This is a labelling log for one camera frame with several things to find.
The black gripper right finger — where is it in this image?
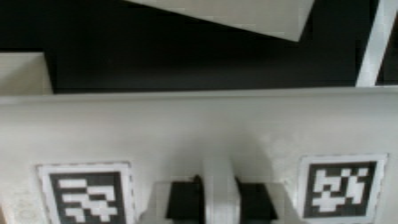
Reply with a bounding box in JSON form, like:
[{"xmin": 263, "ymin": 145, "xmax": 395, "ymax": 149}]
[{"xmin": 235, "ymin": 179, "xmax": 279, "ymax": 224}]

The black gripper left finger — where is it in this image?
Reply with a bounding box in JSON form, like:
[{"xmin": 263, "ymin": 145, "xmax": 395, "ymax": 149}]
[{"xmin": 165, "ymin": 175, "xmax": 204, "ymax": 224}]

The white door panel with tags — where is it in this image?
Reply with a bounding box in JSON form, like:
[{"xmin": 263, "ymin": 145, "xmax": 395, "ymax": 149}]
[{"xmin": 0, "ymin": 87, "xmax": 398, "ymax": 224}]

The white cabinet top block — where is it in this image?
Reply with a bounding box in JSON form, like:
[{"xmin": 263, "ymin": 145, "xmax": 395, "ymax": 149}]
[{"xmin": 0, "ymin": 52, "xmax": 53, "ymax": 96}]

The white tag sheet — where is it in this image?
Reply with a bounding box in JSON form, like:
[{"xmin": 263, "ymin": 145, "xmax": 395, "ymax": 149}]
[{"xmin": 128, "ymin": 0, "xmax": 315, "ymax": 41}]

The white table border rail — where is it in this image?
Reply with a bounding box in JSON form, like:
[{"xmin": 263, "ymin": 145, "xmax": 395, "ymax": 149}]
[{"xmin": 355, "ymin": 0, "xmax": 398, "ymax": 88}]

